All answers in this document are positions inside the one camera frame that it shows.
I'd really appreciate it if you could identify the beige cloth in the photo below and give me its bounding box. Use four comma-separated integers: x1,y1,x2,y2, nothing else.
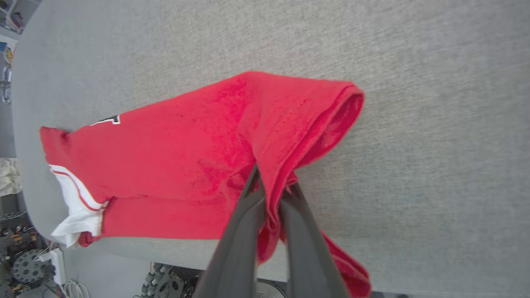
0,157,22,197

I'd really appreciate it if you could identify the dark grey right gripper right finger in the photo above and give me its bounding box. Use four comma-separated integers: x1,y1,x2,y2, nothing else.
280,183,351,298

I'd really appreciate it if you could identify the grey fabric sofa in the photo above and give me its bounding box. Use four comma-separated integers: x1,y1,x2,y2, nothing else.
10,0,530,295

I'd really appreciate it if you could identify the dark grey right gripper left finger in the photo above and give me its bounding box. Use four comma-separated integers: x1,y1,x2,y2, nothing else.
193,163,266,298

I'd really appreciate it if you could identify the red and white basketball jersey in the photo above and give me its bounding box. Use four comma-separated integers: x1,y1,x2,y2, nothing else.
39,71,372,298

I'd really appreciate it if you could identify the white power strip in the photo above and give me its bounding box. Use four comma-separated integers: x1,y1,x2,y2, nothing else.
39,248,67,286

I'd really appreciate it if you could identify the white cable bundle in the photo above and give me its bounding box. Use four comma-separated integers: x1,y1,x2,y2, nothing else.
61,279,90,298

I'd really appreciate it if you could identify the grey toothed wheel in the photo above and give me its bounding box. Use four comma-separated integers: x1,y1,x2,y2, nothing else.
10,248,56,284
141,262,187,298

